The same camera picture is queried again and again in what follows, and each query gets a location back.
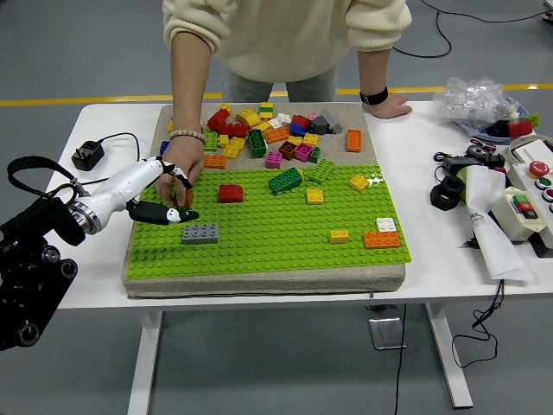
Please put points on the white table leg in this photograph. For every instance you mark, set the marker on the white table leg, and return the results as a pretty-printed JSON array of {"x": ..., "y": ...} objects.
[
  {"x": 449, "y": 359},
  {"x": 144, "y": 367}
]

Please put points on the magenta hollow brick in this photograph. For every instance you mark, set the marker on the magenta hollow brick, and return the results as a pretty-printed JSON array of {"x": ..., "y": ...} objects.
[{"x": 303, "y": 152}]

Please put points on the yellow long brick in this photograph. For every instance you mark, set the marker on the yellow long brick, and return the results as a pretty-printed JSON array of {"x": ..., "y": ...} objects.
[{"x": 233, "y": 149}]

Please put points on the orange long brick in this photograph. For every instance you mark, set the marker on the orange long brick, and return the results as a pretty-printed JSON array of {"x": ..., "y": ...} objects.
[
  {"x": 382, "y": 240},
  {"x": 216, "y": 161}
]

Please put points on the small lime green brick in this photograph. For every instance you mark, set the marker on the small lime green brick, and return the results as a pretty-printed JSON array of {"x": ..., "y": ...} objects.
[{"x": 533, "y": 120}]

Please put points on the black power brick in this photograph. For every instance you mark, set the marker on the black power brick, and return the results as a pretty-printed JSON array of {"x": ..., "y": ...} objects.
[{"x": 462, "y": 163}]

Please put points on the pink square brick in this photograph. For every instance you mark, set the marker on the pink square brick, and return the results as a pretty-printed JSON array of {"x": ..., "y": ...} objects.
[{"x": 273, "y": 160}]

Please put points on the black wristwatch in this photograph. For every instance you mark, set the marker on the black wristwatch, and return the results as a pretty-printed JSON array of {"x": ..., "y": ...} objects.
[{"x": 373, "y": 96}]

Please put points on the grey sloped brick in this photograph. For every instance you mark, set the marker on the grey sloped brick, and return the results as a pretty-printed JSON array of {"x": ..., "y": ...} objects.
[{"x": 332, "y": 121}]

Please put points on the red curved brick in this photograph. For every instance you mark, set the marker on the red curved brick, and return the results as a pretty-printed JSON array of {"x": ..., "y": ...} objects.
[{"x": 230, "y": 193}]

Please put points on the black round motor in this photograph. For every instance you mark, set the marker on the black round motor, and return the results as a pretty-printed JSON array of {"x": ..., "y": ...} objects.
[{"x": 476, "y": 151}]

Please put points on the person's left forearm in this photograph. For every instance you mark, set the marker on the person's left forearm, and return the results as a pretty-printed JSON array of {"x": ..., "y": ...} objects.
[{"x": 373, "y": 69}]

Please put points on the dark grey round brick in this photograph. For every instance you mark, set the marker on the dark grey round brick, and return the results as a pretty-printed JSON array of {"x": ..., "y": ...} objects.
[{"x": 319, "y": 125}]

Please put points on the person's left hand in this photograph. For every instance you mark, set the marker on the person's left hand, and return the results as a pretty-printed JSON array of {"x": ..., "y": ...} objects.
[{"x": 389, "y": 108}]

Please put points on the small white switch box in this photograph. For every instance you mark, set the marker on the small white switch box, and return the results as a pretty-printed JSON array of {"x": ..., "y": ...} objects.
[{"x": 505, "y": 216}]

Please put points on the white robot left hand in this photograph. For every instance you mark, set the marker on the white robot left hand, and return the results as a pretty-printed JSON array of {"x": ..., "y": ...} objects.
[{"x": 125, "y": 183}]

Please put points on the small yellow brick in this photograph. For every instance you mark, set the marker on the small yellow brick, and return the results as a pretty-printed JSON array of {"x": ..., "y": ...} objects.
[
  {"x": 339, "y": 236},
  {"x": 223, "y": 141},
  {"x": 226, "y": 109}
]

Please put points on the grey-brown mat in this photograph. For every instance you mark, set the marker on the grey-brown mat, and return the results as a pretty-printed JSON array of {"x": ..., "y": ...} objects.
[{"x": 259, "y": 285}]

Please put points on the black servo module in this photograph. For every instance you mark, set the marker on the black servo module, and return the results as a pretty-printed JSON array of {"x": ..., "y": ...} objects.
[{"x": 494, "y": 161}]

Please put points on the metal floor plate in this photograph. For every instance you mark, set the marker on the metal floor plate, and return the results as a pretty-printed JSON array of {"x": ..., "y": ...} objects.
[{"x": 386, "y": 333}]

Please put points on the red long brick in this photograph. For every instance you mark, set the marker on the red long brick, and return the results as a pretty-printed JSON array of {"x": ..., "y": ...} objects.
[{"x": 233, "y": 130}]

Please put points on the white square brick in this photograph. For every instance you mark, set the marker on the white square brick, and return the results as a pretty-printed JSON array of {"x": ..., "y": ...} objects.
[{"x": 385, "y": 224}]

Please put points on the yellow and green stacked brick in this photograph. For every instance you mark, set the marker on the yellow and green stacked brick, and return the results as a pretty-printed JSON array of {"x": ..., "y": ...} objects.
[{"x": 267, "y": 111}]

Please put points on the yellow floor tape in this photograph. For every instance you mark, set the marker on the yellow floor tape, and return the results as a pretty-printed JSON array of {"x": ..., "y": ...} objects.
[{"x": 43, "y": 103}]

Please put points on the black plastic part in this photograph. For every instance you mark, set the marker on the black plastic part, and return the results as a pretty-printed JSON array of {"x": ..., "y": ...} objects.
[{"x": 499, "y": 129}]

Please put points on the person's right hand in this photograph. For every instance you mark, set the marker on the person's right hand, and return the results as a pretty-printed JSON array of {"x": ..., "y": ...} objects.
[{"x": 186, "y": 155}]

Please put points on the blue square brick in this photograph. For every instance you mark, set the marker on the blue square brick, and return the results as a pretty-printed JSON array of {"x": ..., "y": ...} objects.
[{"x": 164, "y": 147}]

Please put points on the yellow curved brick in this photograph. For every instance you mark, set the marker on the yellow curved brick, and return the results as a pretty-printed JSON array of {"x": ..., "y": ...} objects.
[{"x": 248, "y": 117}]

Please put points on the white button control box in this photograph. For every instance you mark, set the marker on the white button control box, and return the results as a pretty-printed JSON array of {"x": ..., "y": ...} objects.
[{"x": 520, "y": 177}]

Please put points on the dark red hollow brick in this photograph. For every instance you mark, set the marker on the dark red hollow brick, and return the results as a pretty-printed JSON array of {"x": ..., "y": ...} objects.
[{"x": 287, "y": 151}]

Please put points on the dark green long brick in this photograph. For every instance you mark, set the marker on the dark green long brick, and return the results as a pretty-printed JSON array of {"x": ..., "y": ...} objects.
[
  {"x": 257, "y": 143},
  {"x": 284, "y": 180}
]

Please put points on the brown square brick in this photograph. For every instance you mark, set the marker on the brown square brick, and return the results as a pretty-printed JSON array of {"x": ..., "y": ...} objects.
[{"x": 187, "y": 198}]

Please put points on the person's body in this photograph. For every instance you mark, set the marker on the person's body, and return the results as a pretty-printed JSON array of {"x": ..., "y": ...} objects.
[{"x": 285, "y": 34}]

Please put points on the person's right forearm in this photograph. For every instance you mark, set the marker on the person's right forearm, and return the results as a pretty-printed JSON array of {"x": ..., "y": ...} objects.
[{"x": 188, "y": 86}]

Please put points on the green studded baseplate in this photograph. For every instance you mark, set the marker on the green studded baseplate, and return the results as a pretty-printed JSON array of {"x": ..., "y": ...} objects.
[{"x": 268, "y": 233}]

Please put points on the small dark green brick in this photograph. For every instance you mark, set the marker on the small dark green brick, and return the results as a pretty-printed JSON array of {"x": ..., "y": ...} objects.
[{"x": 315, "y": 155}]

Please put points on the white paper sheet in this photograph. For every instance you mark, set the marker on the white paper sheet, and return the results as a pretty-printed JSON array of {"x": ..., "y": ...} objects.
[{"x": 497, "y": 250}]

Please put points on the grey long brick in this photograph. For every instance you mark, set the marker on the grey long brick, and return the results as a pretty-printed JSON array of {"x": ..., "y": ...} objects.
[{"x": 200, "y": 234}]

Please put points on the small pink brick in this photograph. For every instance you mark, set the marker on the small pink brick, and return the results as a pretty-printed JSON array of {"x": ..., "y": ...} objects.
[{"x": 314, "y": 116}]

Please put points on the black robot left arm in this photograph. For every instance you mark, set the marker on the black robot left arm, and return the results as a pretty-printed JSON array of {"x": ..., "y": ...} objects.
[{"x": 26, "y": 276}]

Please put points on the large black nut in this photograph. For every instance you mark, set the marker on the large black nut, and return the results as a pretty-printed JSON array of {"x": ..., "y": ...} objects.
[{"x": 440, "y": 199}]

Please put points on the light blue bowl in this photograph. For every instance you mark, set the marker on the light blue bowl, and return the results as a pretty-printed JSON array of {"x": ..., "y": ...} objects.
[{"x": 473, "y": 129}]

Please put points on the clear plastic bag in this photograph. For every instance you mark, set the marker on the clear plastic bag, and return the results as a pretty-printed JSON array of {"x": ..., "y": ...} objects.
[{"x": 471, "y": 101}]

